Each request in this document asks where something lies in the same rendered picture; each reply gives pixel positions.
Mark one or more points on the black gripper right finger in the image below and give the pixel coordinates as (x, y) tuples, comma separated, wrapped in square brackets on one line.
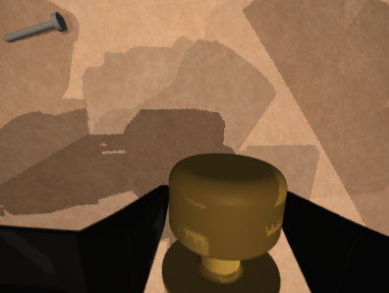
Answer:
[(334, 253)]

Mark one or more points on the brass door knob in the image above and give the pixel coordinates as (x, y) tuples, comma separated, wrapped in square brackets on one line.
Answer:
[(227, 211)]

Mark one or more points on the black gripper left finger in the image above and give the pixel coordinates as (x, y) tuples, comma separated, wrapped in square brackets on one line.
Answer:
[(119, 261)]

